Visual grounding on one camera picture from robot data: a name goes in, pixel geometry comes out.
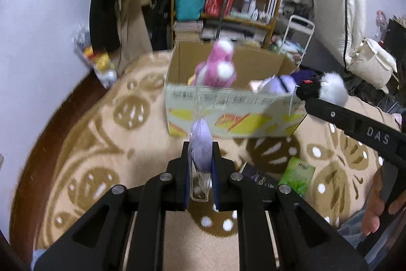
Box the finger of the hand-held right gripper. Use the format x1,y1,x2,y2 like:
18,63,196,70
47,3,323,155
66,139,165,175
306,98,406,165

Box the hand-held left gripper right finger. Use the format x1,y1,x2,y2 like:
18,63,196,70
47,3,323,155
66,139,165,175
210,141,370,271

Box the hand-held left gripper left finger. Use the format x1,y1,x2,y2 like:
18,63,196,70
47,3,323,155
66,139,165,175
33,141,191,271

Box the black and white fluffy toy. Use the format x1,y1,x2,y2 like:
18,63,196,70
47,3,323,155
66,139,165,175
296,72,348,106

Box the purple keychain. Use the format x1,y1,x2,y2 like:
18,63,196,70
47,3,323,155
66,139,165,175
189,118,212,203

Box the white and navy plush toy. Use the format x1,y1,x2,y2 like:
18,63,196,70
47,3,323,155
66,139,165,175
262,74,299,94

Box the printed cardboard box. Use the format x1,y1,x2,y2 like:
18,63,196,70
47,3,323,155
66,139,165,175
164,41,308,140

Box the pink plush toy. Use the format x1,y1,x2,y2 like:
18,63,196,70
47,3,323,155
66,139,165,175
194,39,238,88

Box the person's right hand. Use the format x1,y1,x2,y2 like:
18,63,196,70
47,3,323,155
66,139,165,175
362,164,406,235

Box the dark packet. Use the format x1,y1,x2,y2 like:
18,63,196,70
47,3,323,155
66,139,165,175
238,162,281,189

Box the cream cushion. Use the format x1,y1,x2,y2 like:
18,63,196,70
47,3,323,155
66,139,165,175
347,38,398,89

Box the purple cloth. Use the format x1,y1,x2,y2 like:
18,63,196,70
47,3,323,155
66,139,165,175
290,66,327,81

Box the grey blue cloth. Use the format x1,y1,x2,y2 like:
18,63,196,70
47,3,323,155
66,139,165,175
338,214,375,246

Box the green packet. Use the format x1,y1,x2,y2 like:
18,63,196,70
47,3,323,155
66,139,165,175
277,157,317,198

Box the beige patterned blanket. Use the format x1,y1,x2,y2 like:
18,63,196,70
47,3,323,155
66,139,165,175
32,50,406,271

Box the pink fan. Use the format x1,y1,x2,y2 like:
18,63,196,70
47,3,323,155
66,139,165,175
376,9,388,40

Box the white trolley cart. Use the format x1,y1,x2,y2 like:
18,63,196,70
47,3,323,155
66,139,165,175
274,14,315,68

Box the white upright boards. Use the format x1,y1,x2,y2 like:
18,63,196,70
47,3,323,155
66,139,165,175
268,0,282,22

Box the plastic bag of toys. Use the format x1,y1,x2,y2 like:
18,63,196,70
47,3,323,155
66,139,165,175
73,25,118,88

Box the pile of magazines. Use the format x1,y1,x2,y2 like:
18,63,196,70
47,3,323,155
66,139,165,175
201,25,267,47

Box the row of small bottles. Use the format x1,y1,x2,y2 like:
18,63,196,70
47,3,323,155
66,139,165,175
241,0,270,22

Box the stack of books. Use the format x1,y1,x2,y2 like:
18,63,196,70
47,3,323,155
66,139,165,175
173,20,204,43

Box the dark hanging clothes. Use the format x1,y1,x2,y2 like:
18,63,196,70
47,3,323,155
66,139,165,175
147,0,173,51

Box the beige trench coat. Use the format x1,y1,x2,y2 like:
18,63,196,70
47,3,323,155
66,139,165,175
116,0,154,68

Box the black hanging coat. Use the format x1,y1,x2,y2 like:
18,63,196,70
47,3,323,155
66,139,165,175
89,0,123,52

